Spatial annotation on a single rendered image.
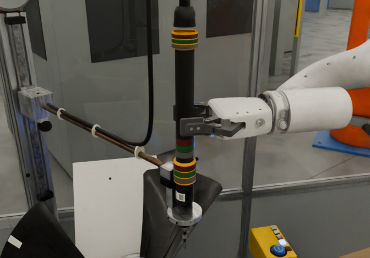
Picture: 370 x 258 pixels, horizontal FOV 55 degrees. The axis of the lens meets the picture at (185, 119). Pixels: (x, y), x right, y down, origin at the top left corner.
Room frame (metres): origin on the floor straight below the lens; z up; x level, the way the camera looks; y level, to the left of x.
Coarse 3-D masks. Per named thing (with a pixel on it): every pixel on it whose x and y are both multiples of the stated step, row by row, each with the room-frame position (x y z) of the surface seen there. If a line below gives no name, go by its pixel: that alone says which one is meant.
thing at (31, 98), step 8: (24, 88) 1.05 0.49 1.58; (32, 88) 1.07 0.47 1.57; (40, 88) 1.07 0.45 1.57; (24, 96) 1.00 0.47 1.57; (32, 96) 0.99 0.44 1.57; (40, 96) 0.99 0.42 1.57; (48, 96) 1.01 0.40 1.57; (24, 104) 1.01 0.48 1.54; (32, 104) 0.98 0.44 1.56; (40, 104) 0.99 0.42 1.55; (24, 112) 1.01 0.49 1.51; (32, 112) 0.97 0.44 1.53; (40, 112) 0.99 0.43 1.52; (48, 112) 1.01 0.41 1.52
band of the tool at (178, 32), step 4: (172, 32) 0.59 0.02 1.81; (176, 32) 0.58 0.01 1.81; (180, 32) 0.58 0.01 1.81; (184, 32) 0.58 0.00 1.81; (188, 32) 0.58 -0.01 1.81; (192, 32) 0.58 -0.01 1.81; (196, 32) 0.59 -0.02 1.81; (176, 44) 0.58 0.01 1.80; (180, 44) 0.58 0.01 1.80; (184, 44) 0.58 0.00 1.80; (188, 44) 0.58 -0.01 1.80; (192, 44) 0.58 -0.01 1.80; (176, 48) 0.58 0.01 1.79
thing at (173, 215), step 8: (160, 168) 0.63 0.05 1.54; (168, 168) 0.62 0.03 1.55; (168, 176) 0.61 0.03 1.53; (168, 184) 0.60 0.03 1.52; (168, 192) 0.61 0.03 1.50; (168, 200) 0.61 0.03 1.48; (168, 208) 0.61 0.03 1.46; (176, 208) 0.61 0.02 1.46; (200, 208) 0.61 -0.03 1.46; (168, 216) 0.59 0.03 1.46; (176, 216) 0.58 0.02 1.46; (184, 216) 0.58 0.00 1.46; (192, 216) 0.58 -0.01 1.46; (200, 216) 0.59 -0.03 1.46; (184, 224) 0.57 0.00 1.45; (192, 224) 0.57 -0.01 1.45
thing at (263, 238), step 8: (256, 232) 1.01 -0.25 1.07; (264, 232) 1.01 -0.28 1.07; (272, 232) 1.01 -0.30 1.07; (280, 232) 1.01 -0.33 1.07; (256, 240) 0.97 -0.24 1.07; (264, 240) 0.97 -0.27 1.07; (272, 240) 0.97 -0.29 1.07; (256, 248) 0.97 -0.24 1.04; (264, 248) 0.93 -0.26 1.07; (256, 256) 0.96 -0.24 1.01; (264, 256) 0.90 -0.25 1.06; (272, 256) 0.89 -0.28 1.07; (280, 256) 0.89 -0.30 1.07; (288, 256) 0.89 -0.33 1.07; (296, 256) 0.89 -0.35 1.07
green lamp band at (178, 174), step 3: (195, 168) 0.60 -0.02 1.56; (174, 171) 0.59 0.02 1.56; (192, 171) 0.59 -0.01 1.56; (195, 171) 0.60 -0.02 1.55; (174, 174) 0.59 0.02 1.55; (177, 174) 0.58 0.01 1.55; (180, 174) 0.58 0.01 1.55; (183, 174) 0.58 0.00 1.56; (186, 174) 0.58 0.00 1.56; (189, 174) 0.58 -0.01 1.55; (192, 174) 0.59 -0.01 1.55; (180, 177) 0.58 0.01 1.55; (183, 177) 0.58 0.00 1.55; (186, 177) 0.58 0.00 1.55; (189, 177) 0.58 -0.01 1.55
